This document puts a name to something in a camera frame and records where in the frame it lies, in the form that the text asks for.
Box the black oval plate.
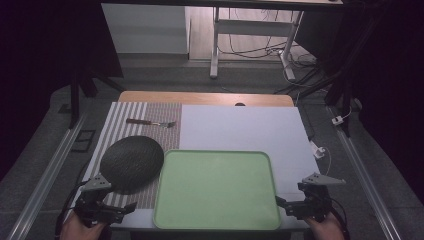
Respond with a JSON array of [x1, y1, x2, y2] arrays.
[[99, 135, 165, 196]]

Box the aluminium rail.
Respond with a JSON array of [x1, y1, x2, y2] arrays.
[[326, 105, 404, 240], [6, 111, 88, 240]]

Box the right hand-held gripper cable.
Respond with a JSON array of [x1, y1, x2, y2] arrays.
[[329, 197, 351, 240]]

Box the striped woven placemat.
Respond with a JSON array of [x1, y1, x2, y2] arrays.
[[76, 101, 183, 210]]

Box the white plug with cable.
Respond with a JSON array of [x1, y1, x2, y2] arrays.
[[309, 139, 333, 177], [331, 105, 354, 127]]

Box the hand-held gripper cable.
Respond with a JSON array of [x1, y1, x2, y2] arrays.
[[329, 197, 351, 240], [54, 179, 90, 238]]

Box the left hand-held gripper cable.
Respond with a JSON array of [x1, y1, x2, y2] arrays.
[[54, 179, 90, 238]]

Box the white cabinet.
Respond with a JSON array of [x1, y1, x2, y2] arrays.
[[101, 3, 191, 56]]

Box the person's right hand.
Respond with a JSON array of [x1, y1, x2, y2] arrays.
[[303, 212, 345, 240]]

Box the person's left hand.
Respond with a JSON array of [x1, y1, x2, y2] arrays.
[[59, 212, 108, 240]]

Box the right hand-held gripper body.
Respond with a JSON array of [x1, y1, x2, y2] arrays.
[[294, 171, 347, 224]]

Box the green plastic tray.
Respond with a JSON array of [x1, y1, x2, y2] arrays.
[[152, 149, 282, 232]]

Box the black cables on floor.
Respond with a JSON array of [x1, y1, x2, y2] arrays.
[[218, 8, 329, 96]]

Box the black metal stand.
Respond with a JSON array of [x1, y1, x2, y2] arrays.
[[68, 66, 126, 130], [299, 13, 384, 138]]

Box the white board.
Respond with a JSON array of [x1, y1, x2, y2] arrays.
[[109, 104, 320, 231]]

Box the white desk frame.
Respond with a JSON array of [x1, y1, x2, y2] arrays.
[[209, 6, 305, 82]]

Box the fork with wooden handle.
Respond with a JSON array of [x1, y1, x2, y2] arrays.
[[125, 117, 177, 129]]

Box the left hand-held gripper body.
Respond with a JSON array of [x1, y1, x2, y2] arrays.
[[73, 172, 117, 228]]

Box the wooden table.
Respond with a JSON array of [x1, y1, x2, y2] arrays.
[[118, 90, 295, 108]]

